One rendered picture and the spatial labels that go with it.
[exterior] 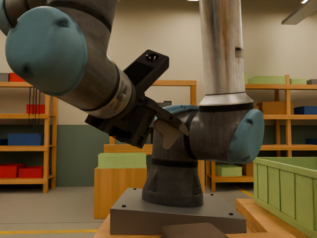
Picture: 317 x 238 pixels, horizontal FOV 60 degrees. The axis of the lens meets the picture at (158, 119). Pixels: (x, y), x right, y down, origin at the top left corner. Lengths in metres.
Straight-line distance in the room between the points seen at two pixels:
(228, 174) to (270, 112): 1.45
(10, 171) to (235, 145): 5.33
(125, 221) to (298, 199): 0.48
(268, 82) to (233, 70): 5.17
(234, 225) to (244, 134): 0.18
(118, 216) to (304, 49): 6.53
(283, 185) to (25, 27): 0.81
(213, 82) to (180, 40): 5.51
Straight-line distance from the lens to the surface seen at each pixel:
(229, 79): 0.58
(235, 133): 0.56
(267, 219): 0.95
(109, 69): 0.32
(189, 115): 0.64
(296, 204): 0.88
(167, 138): 0.50
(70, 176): 5.94
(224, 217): 0.59
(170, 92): 5.78
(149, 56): 0.47
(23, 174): 5.62
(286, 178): 0.91
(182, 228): 0.37
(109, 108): 0.35
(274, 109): 5.77
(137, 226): 0.59
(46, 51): 0.27
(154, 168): 0.67
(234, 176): 5.47
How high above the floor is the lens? 1.05
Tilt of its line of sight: 3 degrees up
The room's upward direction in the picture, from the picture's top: straight up
